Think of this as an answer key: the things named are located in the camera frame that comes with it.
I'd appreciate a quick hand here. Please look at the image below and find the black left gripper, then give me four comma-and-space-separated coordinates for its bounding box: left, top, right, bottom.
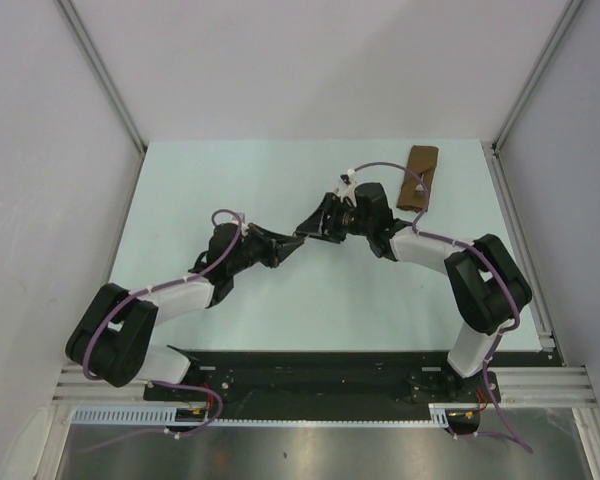
228, 223, 304, 276

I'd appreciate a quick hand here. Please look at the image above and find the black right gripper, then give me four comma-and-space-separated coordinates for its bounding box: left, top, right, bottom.
297, 193, 373, 244

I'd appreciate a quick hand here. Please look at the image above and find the metal fork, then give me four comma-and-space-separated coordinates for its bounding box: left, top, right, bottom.
414, 172, 428, 197

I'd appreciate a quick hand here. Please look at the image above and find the brown cloth napkin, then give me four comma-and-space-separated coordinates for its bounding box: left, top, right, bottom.
396, 145, 439, 212

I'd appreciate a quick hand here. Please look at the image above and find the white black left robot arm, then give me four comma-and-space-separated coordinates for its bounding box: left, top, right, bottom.
65, 223, 304, 400

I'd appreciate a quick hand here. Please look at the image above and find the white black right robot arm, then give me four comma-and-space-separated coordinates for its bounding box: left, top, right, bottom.
295, 182, 532, 401

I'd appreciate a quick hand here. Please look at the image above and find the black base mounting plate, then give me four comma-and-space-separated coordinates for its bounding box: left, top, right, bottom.
142, 349, 566, 436

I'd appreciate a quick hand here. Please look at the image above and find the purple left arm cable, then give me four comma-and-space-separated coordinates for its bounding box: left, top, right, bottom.
82, 208, 246, 454

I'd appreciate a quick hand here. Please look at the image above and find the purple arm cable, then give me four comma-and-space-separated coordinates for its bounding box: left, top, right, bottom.
82, 208, 246, 454
339, 161, 534, 455

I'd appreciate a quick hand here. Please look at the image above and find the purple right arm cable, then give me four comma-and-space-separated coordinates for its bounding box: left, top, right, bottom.
339, 161, 534, 455

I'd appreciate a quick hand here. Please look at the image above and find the white slotted cable duct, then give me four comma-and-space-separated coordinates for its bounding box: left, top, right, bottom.
72, 402, 454, 427

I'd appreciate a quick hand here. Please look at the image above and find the aluminium front rail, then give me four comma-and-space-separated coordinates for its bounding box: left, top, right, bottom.
52, 365, 597, 408

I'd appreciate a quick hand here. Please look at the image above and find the aluminium corner post left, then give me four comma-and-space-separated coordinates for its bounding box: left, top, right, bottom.
53, 0, 148, 159

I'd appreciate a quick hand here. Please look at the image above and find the aluminium corner post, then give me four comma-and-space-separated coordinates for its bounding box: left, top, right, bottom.
490, 0, 588, 155
53, 0, 148, 159

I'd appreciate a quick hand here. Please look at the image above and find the aluminium corner post right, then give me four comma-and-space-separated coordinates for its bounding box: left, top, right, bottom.
490, 0, 588, 155

